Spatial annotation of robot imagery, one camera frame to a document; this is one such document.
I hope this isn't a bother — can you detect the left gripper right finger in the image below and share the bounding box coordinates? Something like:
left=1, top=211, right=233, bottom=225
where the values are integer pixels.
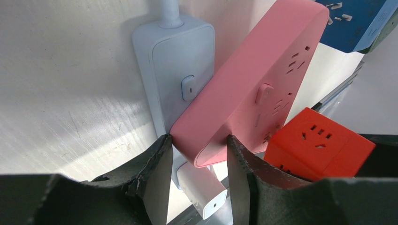
left=227, top=135, right=398, bottom=225

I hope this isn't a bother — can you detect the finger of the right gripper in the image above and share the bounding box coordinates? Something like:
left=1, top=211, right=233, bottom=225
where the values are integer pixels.
left=356, top=134, right=398, bottom=178

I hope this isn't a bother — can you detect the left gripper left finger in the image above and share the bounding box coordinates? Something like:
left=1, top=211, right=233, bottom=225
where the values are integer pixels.
left=0, top=135, right=173, bottom=225

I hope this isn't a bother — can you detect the small white usb charger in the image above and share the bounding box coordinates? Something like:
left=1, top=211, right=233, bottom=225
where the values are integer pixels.
left=176, top=163, right=228, bottom=220

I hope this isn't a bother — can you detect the red cube socket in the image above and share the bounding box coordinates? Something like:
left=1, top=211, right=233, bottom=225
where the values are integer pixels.
left=263, top=108, right=376, bottom=181

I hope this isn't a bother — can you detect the pink power strip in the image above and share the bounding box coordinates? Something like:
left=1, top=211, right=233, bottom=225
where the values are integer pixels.
left=170, top=0, right=329, bottom=168

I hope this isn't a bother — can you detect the light blue power strip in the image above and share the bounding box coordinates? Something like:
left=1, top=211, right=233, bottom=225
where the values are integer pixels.
left=131, top=14, right=216, bottom=190

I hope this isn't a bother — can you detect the blue cube socket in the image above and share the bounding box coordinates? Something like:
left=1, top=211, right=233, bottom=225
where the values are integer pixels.
left=316, top=0, right=398, bottom=53

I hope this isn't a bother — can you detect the dark green cube socket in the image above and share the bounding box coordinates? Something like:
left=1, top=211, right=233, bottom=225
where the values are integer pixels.
left=359, top=11, right=398, bottom=54

